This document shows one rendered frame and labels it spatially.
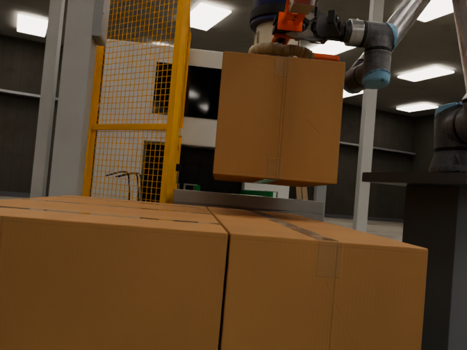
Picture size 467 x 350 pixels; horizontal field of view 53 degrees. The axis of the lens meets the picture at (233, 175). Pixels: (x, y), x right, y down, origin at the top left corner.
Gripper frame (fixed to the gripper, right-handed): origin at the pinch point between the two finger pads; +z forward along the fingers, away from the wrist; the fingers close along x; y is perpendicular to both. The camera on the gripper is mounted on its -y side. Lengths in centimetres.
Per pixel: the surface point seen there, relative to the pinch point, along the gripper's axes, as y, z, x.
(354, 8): 626, -228, 276
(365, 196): 345, -164, -51
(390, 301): -63, -13, -76
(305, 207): 63, -26, -63
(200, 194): 63, 23, -60
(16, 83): 1046, 484, 161
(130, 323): -63, 37, -84
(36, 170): 344, 188, -55
